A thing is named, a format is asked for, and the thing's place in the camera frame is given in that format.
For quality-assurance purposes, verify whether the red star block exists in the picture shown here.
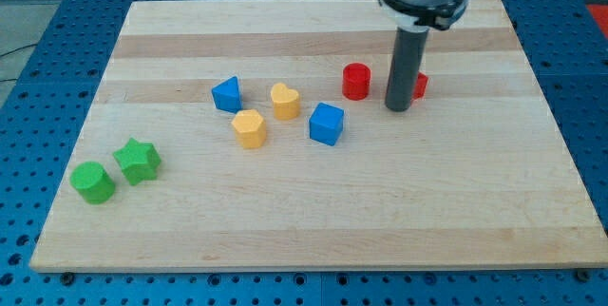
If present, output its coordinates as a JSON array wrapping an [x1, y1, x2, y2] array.
[[412, 72, 428, 100]]

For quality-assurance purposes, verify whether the green star block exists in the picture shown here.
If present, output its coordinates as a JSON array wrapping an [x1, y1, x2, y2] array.
[[113, 138, 162, 185]]

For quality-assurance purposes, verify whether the blue cube block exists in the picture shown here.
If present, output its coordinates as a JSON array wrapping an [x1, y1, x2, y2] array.
[[309, 103, 345, 146]]

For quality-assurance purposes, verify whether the yellow heart block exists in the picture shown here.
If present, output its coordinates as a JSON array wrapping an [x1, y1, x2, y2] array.
[[271, 83, 300, 121]]

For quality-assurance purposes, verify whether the yellow hexagon block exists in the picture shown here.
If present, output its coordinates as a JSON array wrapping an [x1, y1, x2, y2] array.
[[231, 109, 267, 149]]

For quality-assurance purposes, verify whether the wooden board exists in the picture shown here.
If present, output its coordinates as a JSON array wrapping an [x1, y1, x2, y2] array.
[[30, 0, 607, 273]]

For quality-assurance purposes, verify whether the red cylinder block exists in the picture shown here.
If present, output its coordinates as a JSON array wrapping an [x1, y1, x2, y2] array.
[[342, 63, 371, 101]]

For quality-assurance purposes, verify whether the blue triangle block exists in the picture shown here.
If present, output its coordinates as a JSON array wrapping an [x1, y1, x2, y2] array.
[[211, 76, 242, 113]]

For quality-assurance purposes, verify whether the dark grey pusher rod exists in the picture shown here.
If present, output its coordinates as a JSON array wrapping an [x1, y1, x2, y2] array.
[[385, 29, 428, 112]]

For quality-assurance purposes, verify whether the green cylinder block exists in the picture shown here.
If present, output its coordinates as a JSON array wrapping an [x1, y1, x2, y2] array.
[[69, 162, 116, 204]]

